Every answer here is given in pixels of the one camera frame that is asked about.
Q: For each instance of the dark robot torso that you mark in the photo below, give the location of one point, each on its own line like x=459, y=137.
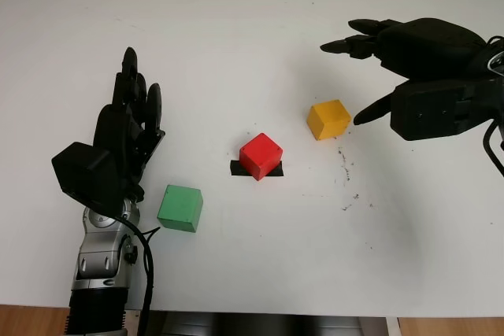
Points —
x=267, y=324

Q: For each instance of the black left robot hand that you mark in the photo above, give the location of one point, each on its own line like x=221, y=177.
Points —
x=118, y=131

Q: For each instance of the green wooden block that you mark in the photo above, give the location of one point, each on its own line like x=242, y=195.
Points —
x=179, y=208

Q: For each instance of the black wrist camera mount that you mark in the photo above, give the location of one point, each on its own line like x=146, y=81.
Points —
x=84, y=174
x=433, y=109

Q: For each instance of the black tape strip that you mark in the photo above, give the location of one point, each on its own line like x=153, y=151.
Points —
x=236, y=168

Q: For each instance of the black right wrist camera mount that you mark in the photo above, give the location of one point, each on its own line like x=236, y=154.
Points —
x=433, y=109

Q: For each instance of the yellow wooden block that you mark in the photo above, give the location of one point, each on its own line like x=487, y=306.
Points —
x=328, y=117

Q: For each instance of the red wooden block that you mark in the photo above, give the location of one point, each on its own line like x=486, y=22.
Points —
x=260, y=155

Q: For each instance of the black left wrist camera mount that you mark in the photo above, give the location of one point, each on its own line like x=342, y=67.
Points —
x=84, y=174

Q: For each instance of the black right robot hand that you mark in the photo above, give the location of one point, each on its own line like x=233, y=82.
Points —
x=429, y=49

